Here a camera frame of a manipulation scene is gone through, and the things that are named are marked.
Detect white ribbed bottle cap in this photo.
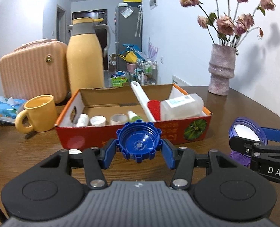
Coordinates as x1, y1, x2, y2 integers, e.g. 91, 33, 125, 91
90, 115, 107, 127

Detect green snack box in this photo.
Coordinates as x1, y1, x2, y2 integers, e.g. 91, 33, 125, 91
111, 76, 128, 87

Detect cotton swab clear box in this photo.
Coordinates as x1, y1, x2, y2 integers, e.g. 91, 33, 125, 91
160, 93, 204, 121

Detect purple bottle cap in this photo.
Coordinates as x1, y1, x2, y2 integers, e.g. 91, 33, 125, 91
230, 151, 251, 168

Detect peach ribbed suitcase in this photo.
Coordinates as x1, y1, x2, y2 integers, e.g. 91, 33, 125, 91
0, 39, 70, 103

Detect yellow thermos jug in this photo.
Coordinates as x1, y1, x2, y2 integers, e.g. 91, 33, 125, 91
66, 17, 110, 94

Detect dried pink roses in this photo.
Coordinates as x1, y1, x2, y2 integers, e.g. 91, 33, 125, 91
179, 0, 276, 49

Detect yellow mug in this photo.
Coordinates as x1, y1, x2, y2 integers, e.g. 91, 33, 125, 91
14, 94, 58, 134

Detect folded umbrella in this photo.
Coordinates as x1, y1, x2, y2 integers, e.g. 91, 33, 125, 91
135, 5, 143, 37

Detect large blue jar lid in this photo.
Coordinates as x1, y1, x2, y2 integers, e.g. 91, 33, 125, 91
228, 117, 268, 145

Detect grey refrigerator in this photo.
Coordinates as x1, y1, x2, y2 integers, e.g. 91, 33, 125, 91
115, 6, 142, 71

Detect blue tissue pack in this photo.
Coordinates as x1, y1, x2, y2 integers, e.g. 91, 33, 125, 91
0, 96, 27, 124

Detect pink ceramic vase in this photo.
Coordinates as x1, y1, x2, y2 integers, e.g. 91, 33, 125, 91
208, 44, 237, 96

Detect green spray bottle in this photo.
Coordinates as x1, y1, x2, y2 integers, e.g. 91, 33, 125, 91
128, 110, 144, 122

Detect red lint brush white handle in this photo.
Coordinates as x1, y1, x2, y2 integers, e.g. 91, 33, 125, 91
131, 81, 160, 122

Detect yellow box on refrigerator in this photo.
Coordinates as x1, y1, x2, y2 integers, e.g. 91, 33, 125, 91
123, 0, 142, 3

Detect small white round tin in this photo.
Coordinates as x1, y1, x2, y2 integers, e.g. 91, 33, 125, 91
69, 149, 82, 155

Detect yellow watering can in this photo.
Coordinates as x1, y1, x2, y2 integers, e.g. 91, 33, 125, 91
118, 51, 138, 64

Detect red orange cardboard box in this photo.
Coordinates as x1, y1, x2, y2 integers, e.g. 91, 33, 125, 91
55, 86, 212, 151

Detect white board on floor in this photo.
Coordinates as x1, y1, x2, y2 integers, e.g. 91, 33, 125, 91
172, 75, 192, 87

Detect clear tape roll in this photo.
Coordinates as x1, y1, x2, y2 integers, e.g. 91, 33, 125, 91
110, 114, 129, 125

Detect white spray bottle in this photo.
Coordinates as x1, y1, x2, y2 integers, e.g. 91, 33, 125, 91
76, 114, 90, 127

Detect dark blue bottle cap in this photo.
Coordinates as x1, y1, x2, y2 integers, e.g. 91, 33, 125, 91
116, 120, 162, 163

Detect wire storage cart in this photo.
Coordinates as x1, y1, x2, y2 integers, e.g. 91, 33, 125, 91
135, 61, 158, 86

